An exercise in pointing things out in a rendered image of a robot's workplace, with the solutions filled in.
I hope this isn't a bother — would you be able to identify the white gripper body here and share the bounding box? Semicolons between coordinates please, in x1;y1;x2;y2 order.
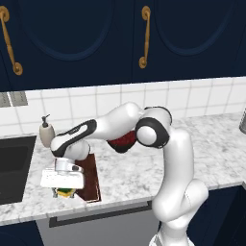
39;168;86;190

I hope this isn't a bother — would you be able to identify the yellow and green sponge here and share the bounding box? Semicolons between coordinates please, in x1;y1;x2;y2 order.
56;187;75;199

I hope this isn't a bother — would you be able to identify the dark brown cutting board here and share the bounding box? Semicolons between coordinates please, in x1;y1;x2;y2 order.
74;153;103;204

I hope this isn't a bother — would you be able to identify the black sink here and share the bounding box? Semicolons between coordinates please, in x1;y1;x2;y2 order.
0;135;37;207

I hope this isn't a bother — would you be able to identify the beige soap dispenser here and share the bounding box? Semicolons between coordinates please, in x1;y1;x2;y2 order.
38;113;57;149

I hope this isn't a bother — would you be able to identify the grey dishwasher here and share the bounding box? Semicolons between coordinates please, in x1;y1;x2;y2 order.
36;201;162;246

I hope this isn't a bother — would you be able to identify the navy base cupboard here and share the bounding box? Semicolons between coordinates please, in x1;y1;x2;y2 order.
0;220;45;246
186;182;246;246

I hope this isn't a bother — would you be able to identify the dark red bowl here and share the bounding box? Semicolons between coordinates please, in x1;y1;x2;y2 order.
107;129;138;155

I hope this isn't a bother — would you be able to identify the grey metal container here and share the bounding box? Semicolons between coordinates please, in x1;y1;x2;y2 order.
238;107;246;135

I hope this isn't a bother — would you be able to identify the black dishwasher handle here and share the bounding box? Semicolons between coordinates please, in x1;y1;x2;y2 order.
48;201;154;229

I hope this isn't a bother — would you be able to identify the grey wall outlet plate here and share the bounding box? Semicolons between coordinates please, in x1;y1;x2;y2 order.
0;91;29;109

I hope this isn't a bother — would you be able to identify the navy wall cupboard door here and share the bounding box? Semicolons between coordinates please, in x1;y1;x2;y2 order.
132;0;246;85
0;0;135;93

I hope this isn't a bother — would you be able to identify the gold cupboard handle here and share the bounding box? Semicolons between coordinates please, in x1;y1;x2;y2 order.
0;5;24;77
137;5;152;69

